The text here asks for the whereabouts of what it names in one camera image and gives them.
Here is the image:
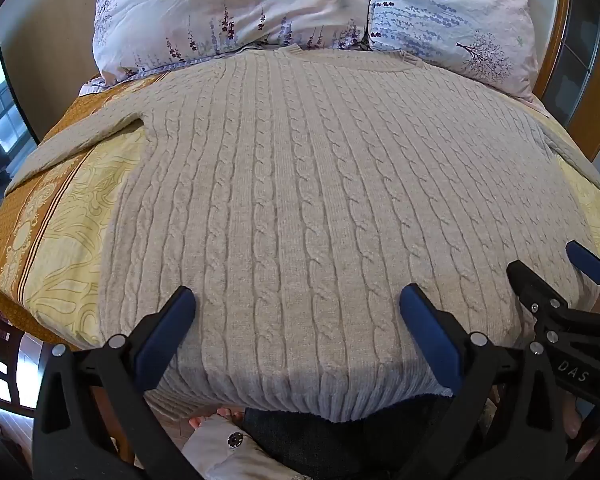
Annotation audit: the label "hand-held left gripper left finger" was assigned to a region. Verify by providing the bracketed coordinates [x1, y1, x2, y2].
[32, 285, 212, 480]

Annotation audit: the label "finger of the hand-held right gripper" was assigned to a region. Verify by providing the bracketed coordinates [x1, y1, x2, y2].
[506, 259, 577, 327]
[565, 240, 600, 317]

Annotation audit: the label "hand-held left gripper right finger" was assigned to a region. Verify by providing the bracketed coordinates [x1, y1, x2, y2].
[399, 282, 571, 480]

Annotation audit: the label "beige cable-knit sweater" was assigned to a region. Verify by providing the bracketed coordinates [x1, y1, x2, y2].
[2, 44, 600, 423]

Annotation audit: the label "person's right hand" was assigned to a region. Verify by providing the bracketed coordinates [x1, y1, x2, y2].
[561, 396, 600, 456]

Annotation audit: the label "yellow patterned bedspread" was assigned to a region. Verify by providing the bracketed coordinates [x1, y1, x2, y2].
[0, 71, 600, 357]

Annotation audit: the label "person's white jacket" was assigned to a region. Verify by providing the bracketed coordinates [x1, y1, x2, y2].
[176, 411, 308, 480]

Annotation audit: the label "person's dark pants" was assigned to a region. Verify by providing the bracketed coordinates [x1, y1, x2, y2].
[241, 392, 462, 480]

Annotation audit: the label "dark wooden chair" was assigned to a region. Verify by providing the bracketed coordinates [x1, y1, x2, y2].
[0, 304, 48, 423]

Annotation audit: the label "window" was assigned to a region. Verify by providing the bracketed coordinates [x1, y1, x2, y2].
[0, 30, 37, 161]

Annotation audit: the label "light blue floral pillow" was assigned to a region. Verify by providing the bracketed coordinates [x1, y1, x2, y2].
[367, 0, 542, 102]

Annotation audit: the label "pink floral pillow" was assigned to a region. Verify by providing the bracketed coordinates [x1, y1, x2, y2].
[86, 0, 381, 87]

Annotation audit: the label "wooden wardrobe frame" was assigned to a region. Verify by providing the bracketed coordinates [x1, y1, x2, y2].
[530, 0, 600, 162]

